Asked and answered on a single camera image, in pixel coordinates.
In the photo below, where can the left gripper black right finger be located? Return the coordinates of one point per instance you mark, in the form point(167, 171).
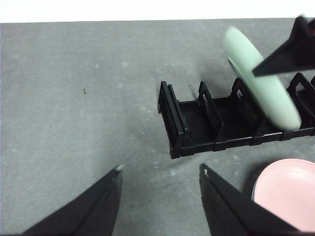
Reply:
point(229, 211)

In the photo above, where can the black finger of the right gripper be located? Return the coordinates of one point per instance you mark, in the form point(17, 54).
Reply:
point(292, 56)

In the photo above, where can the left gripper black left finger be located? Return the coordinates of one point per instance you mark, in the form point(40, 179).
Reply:
point(93, 214)

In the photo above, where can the green plate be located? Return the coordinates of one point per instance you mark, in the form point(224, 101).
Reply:
point(261, 83)

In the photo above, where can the pink plate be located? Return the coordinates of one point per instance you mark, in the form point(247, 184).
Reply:
point(290, 191)

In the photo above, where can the black plastic dish rack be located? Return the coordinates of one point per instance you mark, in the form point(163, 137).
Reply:
point(197, 123)

